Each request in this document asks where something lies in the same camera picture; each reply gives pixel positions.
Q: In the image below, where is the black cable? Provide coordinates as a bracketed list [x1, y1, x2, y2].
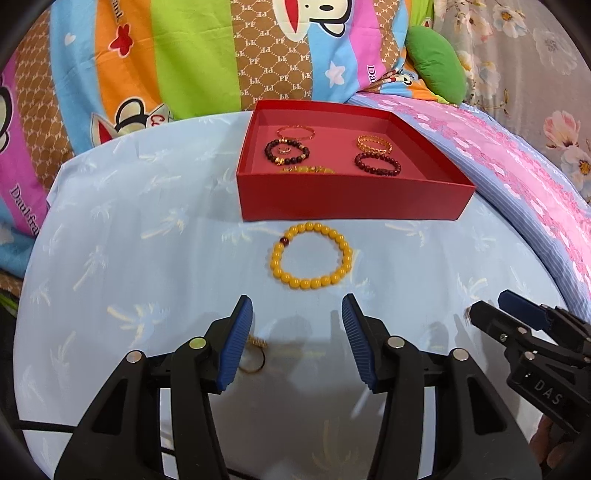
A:
[14, 388, 252, 480]

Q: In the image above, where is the green pillow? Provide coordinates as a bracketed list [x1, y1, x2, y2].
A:
[405, 25, 467, 104]

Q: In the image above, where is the gold ring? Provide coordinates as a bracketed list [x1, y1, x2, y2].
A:
[238, 335, 267, 374]

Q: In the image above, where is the grey floral cloth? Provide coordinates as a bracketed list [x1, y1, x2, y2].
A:
[429, 0, 591, 204]

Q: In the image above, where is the red cardboard box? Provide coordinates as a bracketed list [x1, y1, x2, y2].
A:
[236, 99, 476, 222]

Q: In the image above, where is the light blue palm-print sheet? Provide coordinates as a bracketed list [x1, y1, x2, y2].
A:
[14, 111, 583, 480]

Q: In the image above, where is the wide gold chain bracelet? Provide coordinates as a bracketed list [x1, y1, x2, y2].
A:
[355, 135, 393, 156]

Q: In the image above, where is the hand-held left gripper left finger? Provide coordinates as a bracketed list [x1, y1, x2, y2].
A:
[54, 295, 254, 480]

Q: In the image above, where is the black bead bracelet gold charm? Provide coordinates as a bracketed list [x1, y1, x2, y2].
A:
[264, 138, 311, 167]

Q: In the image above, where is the yellow round bead bracelet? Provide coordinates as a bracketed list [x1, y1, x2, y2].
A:
[270, 222, 354, 291]

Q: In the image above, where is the person's right hand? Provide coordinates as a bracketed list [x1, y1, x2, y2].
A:
[529, 415, 573, 480]

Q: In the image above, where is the pink and blue quilt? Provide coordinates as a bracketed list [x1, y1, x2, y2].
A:
[346, 90, 591, 319]

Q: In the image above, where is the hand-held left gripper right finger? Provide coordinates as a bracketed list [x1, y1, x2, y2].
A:
[341, 293, 543, 480]

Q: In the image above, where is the colourful striped printed blanket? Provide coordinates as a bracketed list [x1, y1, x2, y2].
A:
[0, 0, 444, 278]

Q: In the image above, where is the thin gold bangle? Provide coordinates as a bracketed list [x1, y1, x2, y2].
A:
[276, 124, 316, 143]

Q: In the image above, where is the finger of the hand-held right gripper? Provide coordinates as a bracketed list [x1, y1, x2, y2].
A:
[468, 301, 568, 370]
[498, 289, 591, 356]

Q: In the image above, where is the dark red bead bracelet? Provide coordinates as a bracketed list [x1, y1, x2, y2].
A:
[353, 152, 400, 177]

